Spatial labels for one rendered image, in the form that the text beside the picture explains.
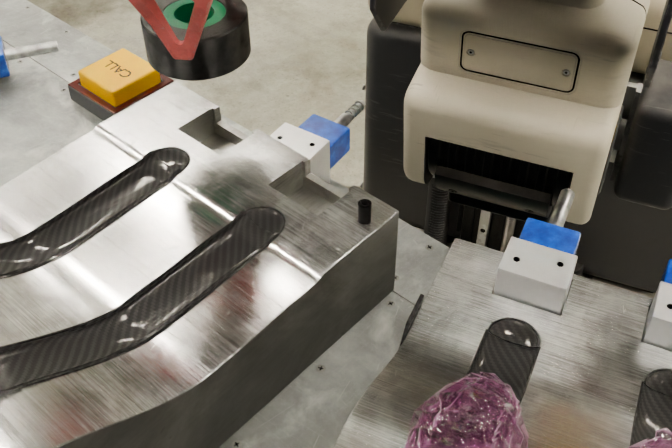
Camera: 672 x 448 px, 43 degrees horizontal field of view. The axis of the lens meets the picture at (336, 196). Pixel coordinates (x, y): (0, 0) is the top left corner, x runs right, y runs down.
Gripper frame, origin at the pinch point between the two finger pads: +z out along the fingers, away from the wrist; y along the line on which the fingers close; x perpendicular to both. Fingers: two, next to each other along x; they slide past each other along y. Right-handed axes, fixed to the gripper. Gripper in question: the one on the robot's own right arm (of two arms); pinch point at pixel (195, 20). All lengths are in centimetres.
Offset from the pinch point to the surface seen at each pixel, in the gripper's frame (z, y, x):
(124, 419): 9.5, 28.6, 1.7
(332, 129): 15.5, -8.0, 9.6
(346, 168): 99, -101, 3
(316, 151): 14.2, -3.0, 8.7
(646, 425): 14.3, 22.0, 33.5
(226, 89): 99, -130, -33
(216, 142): 13.5, -2.2, 0.0
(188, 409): 13.2, 25.1, 4.2
